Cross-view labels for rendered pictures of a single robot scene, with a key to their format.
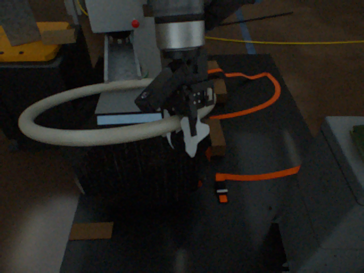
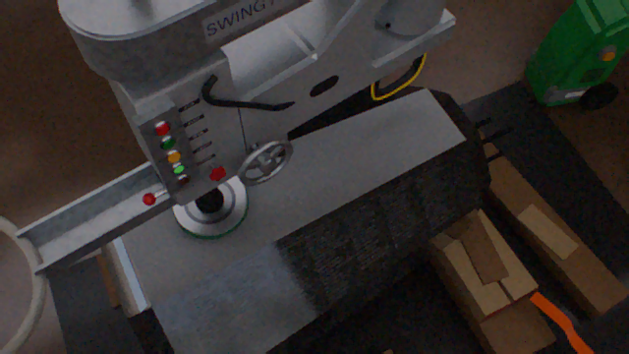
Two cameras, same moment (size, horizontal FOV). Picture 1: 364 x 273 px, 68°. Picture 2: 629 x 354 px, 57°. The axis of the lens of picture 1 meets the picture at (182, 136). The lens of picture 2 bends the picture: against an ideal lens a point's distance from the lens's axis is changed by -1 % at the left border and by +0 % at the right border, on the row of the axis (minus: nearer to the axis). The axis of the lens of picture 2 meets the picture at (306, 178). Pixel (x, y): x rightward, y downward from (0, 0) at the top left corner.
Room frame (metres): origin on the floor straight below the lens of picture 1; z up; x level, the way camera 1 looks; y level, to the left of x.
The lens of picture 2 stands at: (1.18, -0.53, 2.37)
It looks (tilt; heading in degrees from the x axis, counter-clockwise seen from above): 61 degrees down; 68
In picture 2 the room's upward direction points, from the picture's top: 1 degrees counter-clockwise
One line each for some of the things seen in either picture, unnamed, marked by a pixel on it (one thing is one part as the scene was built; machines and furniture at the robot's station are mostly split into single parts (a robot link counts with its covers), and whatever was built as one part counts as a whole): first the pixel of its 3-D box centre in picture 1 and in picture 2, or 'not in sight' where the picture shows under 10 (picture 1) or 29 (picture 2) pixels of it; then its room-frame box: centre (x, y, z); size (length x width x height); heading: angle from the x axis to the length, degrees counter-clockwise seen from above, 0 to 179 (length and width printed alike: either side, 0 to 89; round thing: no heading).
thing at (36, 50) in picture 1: (25, 39); not in sight; (1.74, 1.05, 0.76); 0.49 x 0.49 x 0.05; 2
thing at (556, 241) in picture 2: not in sight; (546, 231); (2.47, -0.01, 0.11); 0.25 x 0.10 x 0.01; 106
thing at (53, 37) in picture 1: (60, 36); not in sight; (1.70, 0.80, 0.81); 0.20 x 0.10 x 0.05; 100
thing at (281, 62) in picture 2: not in sight; (326, 43); (1.60, 0.35, 1.29); 0.74 x 0.23 x 0.49; 11
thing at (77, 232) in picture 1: (91, 230); (116, 276); (0.75, 0.55, 0.02); 0.25 x 0.10 x 0.01; 92
